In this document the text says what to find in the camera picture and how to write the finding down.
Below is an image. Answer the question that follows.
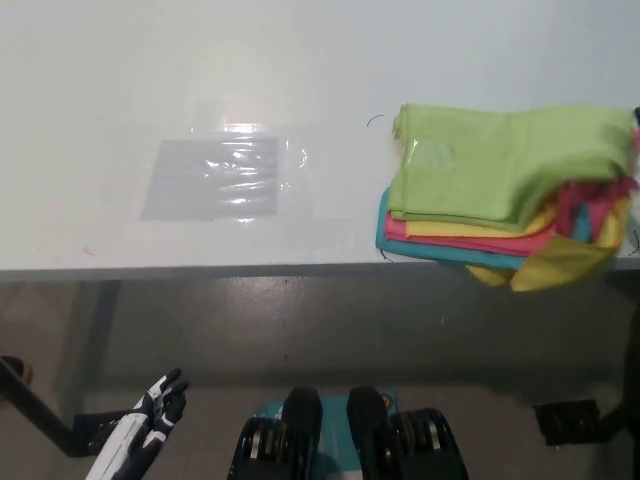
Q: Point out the clear plastic film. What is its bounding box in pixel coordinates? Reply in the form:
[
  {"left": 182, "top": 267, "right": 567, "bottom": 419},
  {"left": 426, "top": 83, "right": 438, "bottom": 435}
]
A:
[{"left": 134, "top": 122, "right": 362, "bottom": 251}]

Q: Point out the pink microfibre cloth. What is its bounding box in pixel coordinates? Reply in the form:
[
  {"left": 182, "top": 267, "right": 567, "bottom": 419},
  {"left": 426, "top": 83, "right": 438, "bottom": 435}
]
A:
[{"left": 384, "top": 174, "right": 640, "bottom": 257}]

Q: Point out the green microfibre cloth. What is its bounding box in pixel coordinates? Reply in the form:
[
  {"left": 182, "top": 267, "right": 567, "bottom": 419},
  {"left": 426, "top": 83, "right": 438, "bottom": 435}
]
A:
[{"left": 389, "top": 102, "right": 635, "bottom": 227}]

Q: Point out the black teal robot torso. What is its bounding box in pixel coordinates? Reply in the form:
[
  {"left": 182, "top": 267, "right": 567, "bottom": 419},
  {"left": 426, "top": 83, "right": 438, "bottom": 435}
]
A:
[{"left": 227, "top": 385, "right": 471, "bottom": 480}]

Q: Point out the black table leg brace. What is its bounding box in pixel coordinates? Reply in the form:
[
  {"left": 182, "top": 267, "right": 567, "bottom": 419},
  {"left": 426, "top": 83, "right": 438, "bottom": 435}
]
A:
[{"left": 0, "top": 355, "right": 136, "bottom": 458}]

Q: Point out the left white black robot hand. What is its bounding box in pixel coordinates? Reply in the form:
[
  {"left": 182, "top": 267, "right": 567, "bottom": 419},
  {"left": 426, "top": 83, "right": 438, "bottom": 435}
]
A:
[{"left": 130, "top": 367, "right": 191, "bottom": 444}]

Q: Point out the grey table leg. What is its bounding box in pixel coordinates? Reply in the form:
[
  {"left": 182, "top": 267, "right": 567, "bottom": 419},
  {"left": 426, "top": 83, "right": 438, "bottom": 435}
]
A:
[{"left": 63, "top": 279, "right": 122, "bottom": 416}]

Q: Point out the teal microfibre cloth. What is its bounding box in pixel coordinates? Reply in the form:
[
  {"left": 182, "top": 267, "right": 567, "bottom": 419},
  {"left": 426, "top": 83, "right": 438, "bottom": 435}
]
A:
[{"left": 374, "top": 187, "right": 609, "bottom": 274}]

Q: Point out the clear plastic bag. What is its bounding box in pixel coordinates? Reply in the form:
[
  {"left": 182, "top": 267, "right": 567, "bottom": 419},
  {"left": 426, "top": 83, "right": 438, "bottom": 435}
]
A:
[{"left": 139, "top": 137, "right": 280, "bottom": 221}]

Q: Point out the black table foot plate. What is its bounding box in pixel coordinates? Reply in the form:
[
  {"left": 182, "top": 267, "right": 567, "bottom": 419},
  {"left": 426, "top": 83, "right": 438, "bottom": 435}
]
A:
[{"left": 532, "top": 398, "right": 600, "bottom": 447}]

